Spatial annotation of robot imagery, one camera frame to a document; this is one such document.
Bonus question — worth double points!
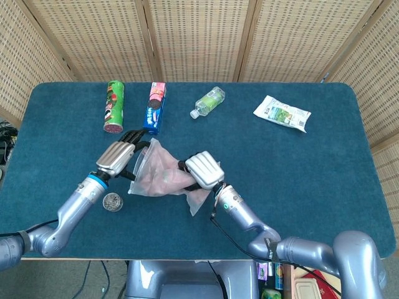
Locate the grey robot torso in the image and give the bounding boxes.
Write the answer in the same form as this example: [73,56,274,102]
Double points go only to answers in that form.
[124,260,259,299]

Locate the transparent plastic zip bag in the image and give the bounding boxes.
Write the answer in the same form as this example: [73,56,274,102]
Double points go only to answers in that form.
[127,138,213,217]

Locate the red flat box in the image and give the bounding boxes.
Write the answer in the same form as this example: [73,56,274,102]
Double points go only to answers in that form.
[299,269,342,299]

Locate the blue cookie box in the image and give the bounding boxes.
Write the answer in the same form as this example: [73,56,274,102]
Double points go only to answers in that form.
[142,82,167,135]

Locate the beige plastic container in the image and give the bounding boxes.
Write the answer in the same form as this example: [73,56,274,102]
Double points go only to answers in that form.
[294,278,322,299]

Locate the colourful bottles under table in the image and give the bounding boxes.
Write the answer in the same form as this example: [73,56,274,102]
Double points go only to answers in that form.
[256,261,285,299]

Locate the black floor cables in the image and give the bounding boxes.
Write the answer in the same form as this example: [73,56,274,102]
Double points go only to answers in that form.
[0,120,18,164]

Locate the green chips can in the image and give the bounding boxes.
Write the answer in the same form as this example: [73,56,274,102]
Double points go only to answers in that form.
[103,80,125,135]

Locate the clear bottle green label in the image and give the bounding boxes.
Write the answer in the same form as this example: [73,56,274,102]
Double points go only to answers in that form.
[190,87,226,120]

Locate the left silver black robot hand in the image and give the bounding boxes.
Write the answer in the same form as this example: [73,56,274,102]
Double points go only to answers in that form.
[95,128,152,181]

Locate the white green snack pouch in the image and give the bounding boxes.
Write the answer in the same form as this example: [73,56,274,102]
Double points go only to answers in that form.
[252,95,312,134]

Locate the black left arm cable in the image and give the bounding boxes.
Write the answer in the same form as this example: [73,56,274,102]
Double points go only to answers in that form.
[0,219,60,237]

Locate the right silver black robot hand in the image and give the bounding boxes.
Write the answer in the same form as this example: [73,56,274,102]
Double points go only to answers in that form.
[177,151,226,191]

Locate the clear paper clip container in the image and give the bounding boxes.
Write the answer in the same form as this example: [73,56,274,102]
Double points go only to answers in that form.
[102,192,124,212]

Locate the pink floral cloth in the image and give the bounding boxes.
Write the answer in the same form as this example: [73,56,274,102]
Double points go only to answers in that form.
[137,146,196,197]

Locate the teal felt table cover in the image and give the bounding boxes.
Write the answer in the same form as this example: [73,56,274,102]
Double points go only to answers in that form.
[0,82,397,261]

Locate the wicker folding screen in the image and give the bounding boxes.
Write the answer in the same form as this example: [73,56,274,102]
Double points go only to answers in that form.
[0,0,399,250]

